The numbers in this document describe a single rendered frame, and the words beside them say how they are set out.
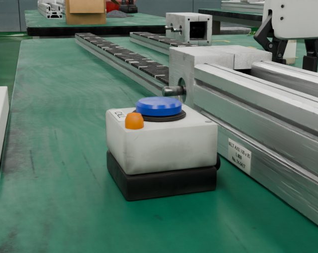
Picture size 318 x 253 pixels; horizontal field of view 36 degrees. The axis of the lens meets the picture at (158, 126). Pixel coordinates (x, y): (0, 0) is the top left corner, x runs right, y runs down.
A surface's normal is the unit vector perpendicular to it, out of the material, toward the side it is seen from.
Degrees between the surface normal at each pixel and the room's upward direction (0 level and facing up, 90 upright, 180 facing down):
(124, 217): 0
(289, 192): 90
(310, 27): 97
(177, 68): 90
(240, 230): 0
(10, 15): 90
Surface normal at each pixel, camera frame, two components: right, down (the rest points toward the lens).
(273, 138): -0.95, 0.08
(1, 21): 0.25, 0.25
